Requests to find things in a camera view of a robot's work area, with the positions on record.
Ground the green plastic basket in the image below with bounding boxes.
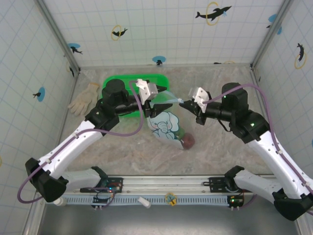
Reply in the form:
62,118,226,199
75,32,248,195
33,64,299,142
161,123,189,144
102,73,171,119

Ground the blue circle fish sticker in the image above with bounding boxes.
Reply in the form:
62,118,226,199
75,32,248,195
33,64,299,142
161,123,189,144
33,87,46,102

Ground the blue circle shark sticker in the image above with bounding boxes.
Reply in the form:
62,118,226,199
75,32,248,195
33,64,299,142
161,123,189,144
67,43,83,55

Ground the large dolphin ring sticker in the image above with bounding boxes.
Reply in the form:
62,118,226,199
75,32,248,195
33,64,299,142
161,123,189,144
206,1,232,26

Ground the blue patch animal sticker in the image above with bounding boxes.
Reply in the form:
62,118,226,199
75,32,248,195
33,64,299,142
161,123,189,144
266,13,279,29

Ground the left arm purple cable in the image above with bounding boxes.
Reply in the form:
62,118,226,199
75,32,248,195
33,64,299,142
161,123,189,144
17,80,145,209

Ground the aluminium frame post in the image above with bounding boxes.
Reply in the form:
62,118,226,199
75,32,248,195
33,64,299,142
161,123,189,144
251,0,293,70
36,0,81,72

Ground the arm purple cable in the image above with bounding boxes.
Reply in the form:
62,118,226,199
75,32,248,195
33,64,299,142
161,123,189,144
202,83,313,211
17,80,145,209

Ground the small dolphin ring sticker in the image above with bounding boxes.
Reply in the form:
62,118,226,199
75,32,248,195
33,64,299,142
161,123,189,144
111,24,129,41

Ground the blue circle penguin sticker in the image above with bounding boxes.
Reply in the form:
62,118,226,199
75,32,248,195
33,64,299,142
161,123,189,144
152,55,166,66

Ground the small circuit board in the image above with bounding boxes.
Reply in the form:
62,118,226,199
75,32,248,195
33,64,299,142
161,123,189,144
227,194,245,207
93,188,115,204

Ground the aluminium mounting rail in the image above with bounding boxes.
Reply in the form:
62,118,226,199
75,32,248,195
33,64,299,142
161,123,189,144
36,175,277,196

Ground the seahorse yellow ring sticker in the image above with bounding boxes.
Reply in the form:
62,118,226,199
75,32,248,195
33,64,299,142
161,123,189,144
294,43,308,70

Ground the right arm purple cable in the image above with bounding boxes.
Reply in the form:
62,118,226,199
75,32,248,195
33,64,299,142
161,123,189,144
202,83,313,211

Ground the black fish ring sticker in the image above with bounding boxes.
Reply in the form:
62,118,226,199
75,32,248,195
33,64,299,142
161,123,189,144
66,61,75,78

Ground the slotted white cable duct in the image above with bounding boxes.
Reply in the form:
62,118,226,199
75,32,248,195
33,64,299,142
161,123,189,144
58,194,245,206

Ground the white knitted glove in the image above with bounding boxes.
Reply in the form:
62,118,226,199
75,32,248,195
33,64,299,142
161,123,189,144
67,82,100,115

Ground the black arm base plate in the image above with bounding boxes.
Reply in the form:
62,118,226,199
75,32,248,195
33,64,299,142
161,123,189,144
80,177,124,194
208,176,245,193

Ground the round tree badge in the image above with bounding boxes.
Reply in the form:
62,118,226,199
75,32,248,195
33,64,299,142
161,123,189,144
165,192,178,206

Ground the dark red toy fruit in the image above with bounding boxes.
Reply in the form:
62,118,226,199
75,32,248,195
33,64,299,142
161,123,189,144
182,133,196,150

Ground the white plastic tube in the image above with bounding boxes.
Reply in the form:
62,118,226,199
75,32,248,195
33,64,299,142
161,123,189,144
137,196,152,209

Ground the clear zip-top bag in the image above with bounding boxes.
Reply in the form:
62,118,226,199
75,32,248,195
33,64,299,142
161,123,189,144
146,92,196,150

